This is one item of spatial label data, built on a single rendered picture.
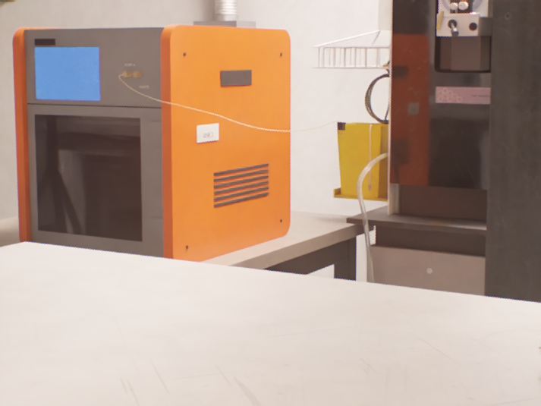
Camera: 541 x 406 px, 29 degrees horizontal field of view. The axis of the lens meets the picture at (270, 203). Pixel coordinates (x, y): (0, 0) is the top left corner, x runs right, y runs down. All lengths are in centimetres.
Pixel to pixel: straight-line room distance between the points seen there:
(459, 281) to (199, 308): 143
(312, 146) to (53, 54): 180
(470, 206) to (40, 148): 89
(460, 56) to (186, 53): 59
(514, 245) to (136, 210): 78
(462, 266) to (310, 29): 164
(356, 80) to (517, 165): 225
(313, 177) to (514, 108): 236
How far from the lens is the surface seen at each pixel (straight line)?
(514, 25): 131
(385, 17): 257
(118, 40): 187
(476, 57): 210
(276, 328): 70
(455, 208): 224
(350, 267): 239
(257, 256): 195
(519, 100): 131
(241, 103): 198
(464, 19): 207
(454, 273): 215
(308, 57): 361
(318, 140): 361
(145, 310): 76
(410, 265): 219
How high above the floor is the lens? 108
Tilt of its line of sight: 8 degrees down
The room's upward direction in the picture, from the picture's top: straight up
